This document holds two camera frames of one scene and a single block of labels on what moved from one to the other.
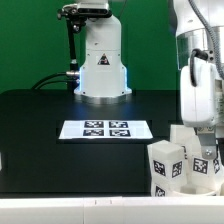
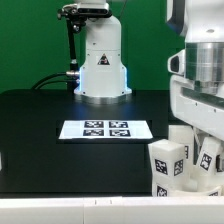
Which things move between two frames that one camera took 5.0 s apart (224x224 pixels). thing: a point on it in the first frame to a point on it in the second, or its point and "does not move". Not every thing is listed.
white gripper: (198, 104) to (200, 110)
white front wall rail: (113, 210) does not move
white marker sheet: (105, 129) does not move
